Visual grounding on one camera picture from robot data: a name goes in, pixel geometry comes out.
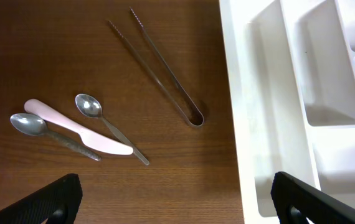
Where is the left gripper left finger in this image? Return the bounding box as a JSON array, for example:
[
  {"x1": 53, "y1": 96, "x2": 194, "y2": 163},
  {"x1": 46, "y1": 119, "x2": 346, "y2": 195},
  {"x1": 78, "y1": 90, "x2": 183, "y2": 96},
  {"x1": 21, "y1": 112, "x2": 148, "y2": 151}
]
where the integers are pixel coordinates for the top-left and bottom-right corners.
[{"x1": 0, "y1": 174, "x2": 83, "y2": 223}]

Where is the small teaspoon textured handle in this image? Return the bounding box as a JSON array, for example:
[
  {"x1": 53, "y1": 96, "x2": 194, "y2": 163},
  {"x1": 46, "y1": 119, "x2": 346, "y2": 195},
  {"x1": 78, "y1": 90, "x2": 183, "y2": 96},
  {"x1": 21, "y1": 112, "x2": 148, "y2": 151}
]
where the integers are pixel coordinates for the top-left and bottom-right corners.
[{"x1": 10, "y1": 113, "x2": 102, "y2": 161}]

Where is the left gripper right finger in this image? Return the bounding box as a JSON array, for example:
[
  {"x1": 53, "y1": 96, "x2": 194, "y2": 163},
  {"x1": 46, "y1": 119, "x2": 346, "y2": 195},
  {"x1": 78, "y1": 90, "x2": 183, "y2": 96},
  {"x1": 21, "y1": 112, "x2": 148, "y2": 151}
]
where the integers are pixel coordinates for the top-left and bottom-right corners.
[{"x1": 270, "y1": 172, "x2": 355, "y2": 223}]

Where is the white plastic cutlery tray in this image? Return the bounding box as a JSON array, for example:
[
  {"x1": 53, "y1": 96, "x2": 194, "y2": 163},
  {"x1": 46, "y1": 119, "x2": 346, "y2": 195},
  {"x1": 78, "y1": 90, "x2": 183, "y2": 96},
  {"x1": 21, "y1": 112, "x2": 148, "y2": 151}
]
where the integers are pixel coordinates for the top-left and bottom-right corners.
[{"x1": 219, "y1": 1, "x2": 355, "y2": 223}]

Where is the pink plastic butter knife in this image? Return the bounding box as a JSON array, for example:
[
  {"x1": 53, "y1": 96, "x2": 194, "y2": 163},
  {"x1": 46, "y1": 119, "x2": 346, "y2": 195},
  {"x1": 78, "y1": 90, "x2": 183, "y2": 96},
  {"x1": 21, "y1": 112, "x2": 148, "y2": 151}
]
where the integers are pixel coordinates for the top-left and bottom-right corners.
[{"x1": 24, "y1": 99, "x2": 133, "y2": 156}]

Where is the small teaspoon smooth handle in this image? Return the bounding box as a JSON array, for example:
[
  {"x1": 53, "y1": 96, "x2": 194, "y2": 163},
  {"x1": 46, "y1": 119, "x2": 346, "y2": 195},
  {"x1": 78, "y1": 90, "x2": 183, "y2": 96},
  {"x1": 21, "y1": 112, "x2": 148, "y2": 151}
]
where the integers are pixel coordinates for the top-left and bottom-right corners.
[{"x1": 75, "y1": 93, "x2": 150, "y2": 166}]

